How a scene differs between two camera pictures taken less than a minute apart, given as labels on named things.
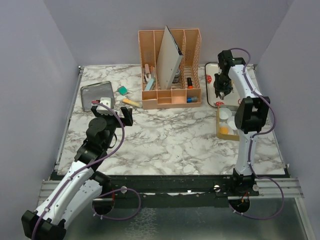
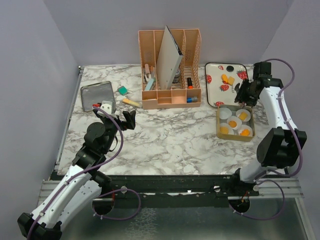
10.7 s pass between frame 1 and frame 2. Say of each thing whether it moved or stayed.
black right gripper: moved
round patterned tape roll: stayed
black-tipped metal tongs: moved
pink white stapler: stayed
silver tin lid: stayed
